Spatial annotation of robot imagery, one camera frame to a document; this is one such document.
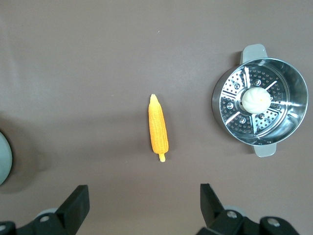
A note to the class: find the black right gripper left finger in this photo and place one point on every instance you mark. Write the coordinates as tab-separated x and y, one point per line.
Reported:
73	210

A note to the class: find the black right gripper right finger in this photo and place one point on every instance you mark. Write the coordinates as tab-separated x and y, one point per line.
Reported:
215	215

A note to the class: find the glass pot lid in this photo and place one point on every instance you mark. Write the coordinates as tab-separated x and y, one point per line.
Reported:
4	159

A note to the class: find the yellow toy corn cob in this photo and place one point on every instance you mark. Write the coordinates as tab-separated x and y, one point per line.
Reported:
158	127

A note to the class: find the white steamed bun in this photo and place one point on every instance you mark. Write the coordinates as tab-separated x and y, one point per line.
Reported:
255	100

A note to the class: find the brown table cover cloth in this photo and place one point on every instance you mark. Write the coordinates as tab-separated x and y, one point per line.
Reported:
73	73

